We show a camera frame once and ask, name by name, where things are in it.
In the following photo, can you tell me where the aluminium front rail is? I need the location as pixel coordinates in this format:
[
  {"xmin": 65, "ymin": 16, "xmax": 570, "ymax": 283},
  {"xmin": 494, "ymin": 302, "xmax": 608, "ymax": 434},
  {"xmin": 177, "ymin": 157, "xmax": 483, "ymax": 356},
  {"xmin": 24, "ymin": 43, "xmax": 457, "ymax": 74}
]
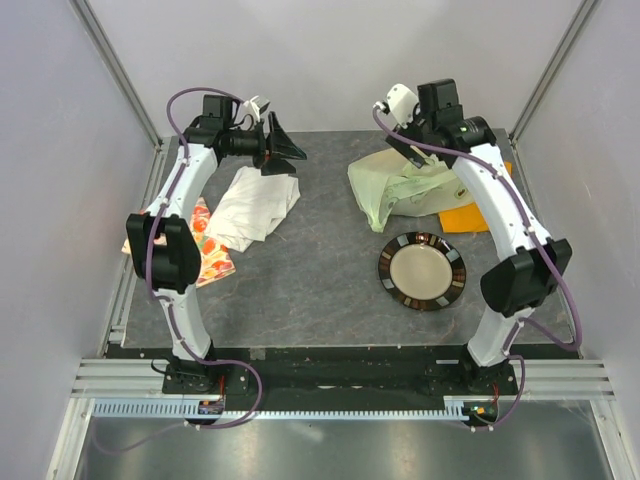
[{"xmin": 72, "ymin": 359, "xmax": 614, "ymax": 400}]

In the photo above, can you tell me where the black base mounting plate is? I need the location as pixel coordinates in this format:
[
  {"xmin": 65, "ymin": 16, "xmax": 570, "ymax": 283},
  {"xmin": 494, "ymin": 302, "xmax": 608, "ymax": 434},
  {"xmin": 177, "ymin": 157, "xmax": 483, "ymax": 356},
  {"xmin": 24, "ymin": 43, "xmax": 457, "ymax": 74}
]
[{"xmin": 159, "ymin": 347, "xmax": 516, "ymax": 399}]

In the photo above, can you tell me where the aluminium frame post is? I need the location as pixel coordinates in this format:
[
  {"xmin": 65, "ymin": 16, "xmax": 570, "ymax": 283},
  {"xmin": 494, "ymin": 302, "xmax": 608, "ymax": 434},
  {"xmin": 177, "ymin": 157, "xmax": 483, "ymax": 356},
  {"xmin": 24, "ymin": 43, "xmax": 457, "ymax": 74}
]
[
  {"xmin": 507, "ymin": 0, "xmax": 601, "ymax": 146},
  {"xmin": 67, "ymin": 0, "xmax": 166, "ymax": 151}
]

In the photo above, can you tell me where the dark rimmed ceramic plate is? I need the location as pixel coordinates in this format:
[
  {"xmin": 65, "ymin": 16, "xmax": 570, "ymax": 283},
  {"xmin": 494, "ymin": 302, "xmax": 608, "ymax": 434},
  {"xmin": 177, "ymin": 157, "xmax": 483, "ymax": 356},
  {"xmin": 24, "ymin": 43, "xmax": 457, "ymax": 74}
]
[{"xmin": 377, "ymin": 231, "xmax": 467, "ymax": 311}]

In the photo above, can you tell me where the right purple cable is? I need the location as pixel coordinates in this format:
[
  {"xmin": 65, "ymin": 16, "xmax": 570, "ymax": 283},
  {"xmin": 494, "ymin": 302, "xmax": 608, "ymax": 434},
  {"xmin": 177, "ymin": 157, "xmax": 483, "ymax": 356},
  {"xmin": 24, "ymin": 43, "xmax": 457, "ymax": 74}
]
[{"xmin": 372, "ymin": 102, "xmax": 584, "ymax": 434}]

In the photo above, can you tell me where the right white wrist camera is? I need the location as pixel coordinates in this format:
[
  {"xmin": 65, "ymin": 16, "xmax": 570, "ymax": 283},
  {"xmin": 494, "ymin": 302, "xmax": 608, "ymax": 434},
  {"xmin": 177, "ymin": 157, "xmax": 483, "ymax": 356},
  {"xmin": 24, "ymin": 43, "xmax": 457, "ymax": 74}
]
[{"xmin": 375, "ymin": 83, "xmax": 419, "ymax": 128}]

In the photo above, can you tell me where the orange floral cloth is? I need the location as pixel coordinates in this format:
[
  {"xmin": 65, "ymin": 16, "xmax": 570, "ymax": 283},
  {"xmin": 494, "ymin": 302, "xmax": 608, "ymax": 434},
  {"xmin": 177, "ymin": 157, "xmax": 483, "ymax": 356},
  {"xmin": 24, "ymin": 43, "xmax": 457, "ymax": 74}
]
[{"xmin": 122, "ymin": 197, "xmax": 235, "ymax": 294}]

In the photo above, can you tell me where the right aluminium frame post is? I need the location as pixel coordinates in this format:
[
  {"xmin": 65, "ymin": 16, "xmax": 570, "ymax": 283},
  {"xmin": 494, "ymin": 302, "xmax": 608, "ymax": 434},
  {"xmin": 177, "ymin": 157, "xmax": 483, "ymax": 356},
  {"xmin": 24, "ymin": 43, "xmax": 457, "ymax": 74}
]
[{"xmin": 507, "ymin": 0, "xmax": 601, "ymax": 146}]

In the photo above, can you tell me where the grey slotted cable duct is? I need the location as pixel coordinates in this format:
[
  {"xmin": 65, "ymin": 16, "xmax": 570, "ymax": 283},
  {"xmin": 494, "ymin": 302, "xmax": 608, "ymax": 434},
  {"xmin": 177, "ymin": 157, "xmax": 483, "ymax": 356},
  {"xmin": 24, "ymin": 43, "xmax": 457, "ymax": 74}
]
[{"xmin": 93, "ymin": 390, "xmax": 496, "ymax": 421}]

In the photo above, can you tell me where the left aluminium frame post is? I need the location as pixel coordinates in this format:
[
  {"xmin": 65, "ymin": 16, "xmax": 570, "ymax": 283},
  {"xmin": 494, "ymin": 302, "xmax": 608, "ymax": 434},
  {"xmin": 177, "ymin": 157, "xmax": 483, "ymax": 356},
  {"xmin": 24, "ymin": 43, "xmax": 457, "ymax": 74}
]
[{"xmin": 67, "ymin": 0, "xmax": 166, "ymax": 151}]

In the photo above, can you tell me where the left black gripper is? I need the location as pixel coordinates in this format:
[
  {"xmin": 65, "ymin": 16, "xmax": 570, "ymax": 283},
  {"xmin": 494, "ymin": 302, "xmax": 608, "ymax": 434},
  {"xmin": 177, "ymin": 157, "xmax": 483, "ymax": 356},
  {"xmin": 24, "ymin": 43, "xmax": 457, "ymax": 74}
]
[{"xmin": 225, "ymin": 113, "xmax": 306, "ymax": 177}]

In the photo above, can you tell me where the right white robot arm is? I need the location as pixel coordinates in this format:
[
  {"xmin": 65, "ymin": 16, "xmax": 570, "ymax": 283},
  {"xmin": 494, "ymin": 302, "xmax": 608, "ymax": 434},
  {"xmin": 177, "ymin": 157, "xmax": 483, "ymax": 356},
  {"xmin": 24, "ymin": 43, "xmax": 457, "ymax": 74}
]
[{"xmin": 374, "ymin": 79, "xmax": 572, "ymax": 394}]

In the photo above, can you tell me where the orange folded cloth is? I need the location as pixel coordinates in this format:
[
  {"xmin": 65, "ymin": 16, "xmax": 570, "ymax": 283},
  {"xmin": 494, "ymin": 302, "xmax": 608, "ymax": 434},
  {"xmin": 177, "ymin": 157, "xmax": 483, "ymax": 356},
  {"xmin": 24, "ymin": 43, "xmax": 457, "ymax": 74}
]
[{"xmin": 436, "ymin": 171, "xmax": 489, "ymax": 234}]

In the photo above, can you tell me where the white crumpled cloth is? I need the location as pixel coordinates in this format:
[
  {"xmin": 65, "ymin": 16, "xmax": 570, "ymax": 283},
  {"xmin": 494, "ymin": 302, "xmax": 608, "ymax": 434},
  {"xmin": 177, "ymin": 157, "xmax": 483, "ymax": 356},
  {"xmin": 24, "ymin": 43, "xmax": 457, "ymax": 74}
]
[{"xmin": 205, "ymin": 167, "xmax": 300, "ymax": 252}]

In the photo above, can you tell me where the light green plastic bag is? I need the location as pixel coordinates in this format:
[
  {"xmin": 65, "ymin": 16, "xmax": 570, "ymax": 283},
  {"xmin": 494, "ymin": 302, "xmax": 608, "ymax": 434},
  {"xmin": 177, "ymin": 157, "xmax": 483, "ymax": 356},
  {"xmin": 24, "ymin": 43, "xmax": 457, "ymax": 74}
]
[{"xmin": 347, "ymin": 148, "xmax": 473, "ymax": 233}]

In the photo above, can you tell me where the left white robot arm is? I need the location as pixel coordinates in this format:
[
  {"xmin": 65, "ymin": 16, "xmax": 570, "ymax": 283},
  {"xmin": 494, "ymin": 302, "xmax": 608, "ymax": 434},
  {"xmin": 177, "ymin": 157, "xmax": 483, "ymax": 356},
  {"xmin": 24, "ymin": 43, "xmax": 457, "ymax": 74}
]
[{"xmin": 126, "ymin": 88, "xmax": 306, "ymax": 394}]

